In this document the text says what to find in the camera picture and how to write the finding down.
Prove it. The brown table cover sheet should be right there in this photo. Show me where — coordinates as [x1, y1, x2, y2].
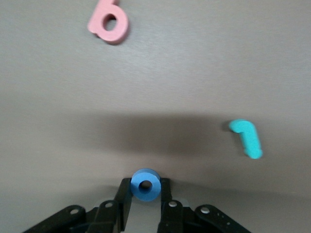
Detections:
[0, 0, 311, 233]

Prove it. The blue letter o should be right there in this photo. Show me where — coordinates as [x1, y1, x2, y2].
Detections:
[130, 169, 161, 202]

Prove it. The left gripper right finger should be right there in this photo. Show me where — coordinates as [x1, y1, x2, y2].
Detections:
[157, 179, 184, 233]

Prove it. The pink letter q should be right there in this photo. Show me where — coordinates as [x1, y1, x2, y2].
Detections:
[87, 0, 129, 45]

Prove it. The teal letter l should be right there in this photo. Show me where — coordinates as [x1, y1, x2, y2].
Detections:
[228, 118, 263, 160]

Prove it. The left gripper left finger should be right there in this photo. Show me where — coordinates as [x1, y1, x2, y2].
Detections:
[88, 178, 134, 233]

